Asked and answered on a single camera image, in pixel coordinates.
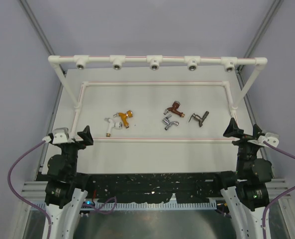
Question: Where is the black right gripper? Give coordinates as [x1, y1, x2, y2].
[223, 117, 265, 176]

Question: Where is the white chrome knob faucet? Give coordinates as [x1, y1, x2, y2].
[104, 118, 123, 137]

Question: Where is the white pipe frame rack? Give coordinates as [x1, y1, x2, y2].
[48, 55, 268, 137]

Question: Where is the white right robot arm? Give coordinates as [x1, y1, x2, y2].
[213, 118, 273, 239]

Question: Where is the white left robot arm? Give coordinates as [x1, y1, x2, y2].
[43, 126, 95, 239]

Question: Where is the orange faucet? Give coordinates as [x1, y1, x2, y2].
[113, 110, 133, 128]

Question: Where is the dark grey lever faucet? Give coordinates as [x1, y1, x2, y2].
[189, 111, 209, 127]

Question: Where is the red brown faucet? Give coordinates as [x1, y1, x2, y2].
[164, 101, 185, 118]

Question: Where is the chrome silver faucet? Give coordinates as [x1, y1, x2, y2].
[162, 114, 179, 130]

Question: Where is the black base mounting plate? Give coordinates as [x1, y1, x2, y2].
[36, 171, 240, 204]

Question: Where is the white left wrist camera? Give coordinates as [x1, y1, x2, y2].
[42, 127, 74, 145]

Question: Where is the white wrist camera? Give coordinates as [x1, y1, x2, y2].
[42, 127, 74, 145]
[248, 132, 280, 147]

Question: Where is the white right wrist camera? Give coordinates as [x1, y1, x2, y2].
[248, 132, 280, 147]

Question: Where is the white slotted cable duct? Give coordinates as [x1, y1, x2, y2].
[33, 200, 217, 212]

